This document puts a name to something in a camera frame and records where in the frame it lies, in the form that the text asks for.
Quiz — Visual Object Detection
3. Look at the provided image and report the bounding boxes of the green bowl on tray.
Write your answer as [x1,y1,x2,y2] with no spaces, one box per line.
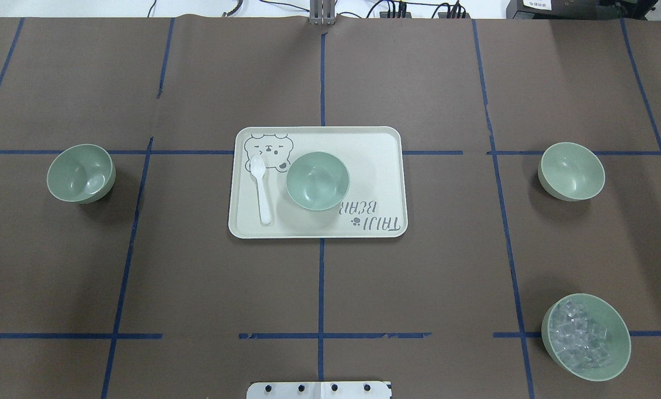
[285,151,350,211]

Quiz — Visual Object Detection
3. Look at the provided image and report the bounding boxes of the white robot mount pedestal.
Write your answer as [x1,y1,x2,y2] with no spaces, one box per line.
[246,381,393,398]

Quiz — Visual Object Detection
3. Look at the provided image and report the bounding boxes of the cream bear serving tray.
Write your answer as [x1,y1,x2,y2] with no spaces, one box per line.
[227,126,408,238]

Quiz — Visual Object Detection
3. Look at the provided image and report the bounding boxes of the white plastic spoon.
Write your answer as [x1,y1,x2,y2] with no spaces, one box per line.
[250,156,273,226]

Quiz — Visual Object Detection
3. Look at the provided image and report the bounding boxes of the black equipment on desk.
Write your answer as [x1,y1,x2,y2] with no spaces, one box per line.
[505,1,657,21]

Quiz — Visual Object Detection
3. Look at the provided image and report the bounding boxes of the aluminium frame post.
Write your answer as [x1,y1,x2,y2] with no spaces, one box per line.
[309,0,337,25]

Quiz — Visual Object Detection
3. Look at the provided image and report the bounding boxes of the clear ice cubes pile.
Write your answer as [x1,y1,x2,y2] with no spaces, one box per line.
[547,299,614,372]

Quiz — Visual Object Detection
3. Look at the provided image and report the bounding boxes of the green bowl with ice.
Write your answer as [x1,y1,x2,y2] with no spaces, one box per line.
[541,293,632,382]

